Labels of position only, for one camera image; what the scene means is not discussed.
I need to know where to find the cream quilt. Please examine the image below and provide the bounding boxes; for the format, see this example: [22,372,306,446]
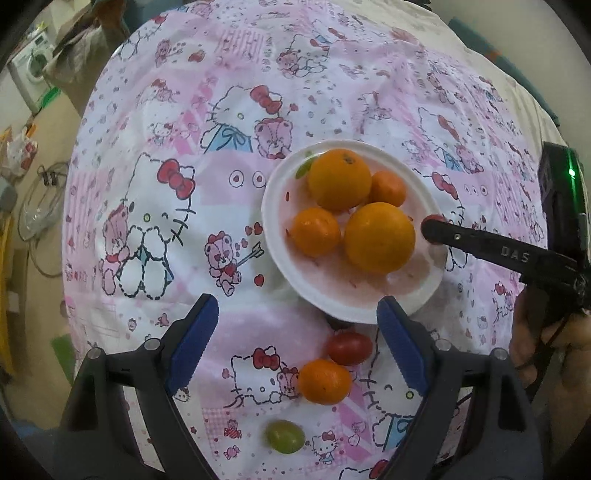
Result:
[501,69,566,144]

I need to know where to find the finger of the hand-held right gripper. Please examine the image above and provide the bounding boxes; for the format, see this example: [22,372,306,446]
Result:
[422,217,583,288]

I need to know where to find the red white plastic bag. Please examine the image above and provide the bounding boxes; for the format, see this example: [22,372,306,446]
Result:
[0,126,41,177]

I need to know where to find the person's right hand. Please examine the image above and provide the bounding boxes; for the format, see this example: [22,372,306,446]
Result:
[509,285,591,403]

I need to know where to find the medium orange with navel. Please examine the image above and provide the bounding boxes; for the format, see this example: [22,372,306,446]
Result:
[308,148,372,213]

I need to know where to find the pink strawberry print plate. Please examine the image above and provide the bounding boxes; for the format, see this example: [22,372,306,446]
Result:
[261,141,445,325]

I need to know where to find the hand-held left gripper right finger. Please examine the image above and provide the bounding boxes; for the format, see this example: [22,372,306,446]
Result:
[376,295,546,480]

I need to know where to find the small mandarin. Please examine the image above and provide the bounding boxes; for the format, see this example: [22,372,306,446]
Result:
[369,171,408,207]

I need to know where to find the brown cardboard box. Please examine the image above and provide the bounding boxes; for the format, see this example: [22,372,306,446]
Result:
[43,0,133,103]

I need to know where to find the pink cartoon printed blanket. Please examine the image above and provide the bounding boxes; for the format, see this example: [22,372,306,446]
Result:
[61,0,557,480]

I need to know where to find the white washing machine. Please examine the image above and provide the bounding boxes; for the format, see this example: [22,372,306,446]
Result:
[8,28,64,108]

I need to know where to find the large orange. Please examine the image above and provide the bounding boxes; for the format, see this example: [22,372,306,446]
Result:
[344,202,416,274]

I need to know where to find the green mat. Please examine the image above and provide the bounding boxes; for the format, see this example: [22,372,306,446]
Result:
[29,87,62,115]

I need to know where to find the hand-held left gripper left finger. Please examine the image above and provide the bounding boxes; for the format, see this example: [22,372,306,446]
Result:
[60,293,220,480]

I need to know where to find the green grape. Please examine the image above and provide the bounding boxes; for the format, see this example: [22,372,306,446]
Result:
[264,419,306,454]

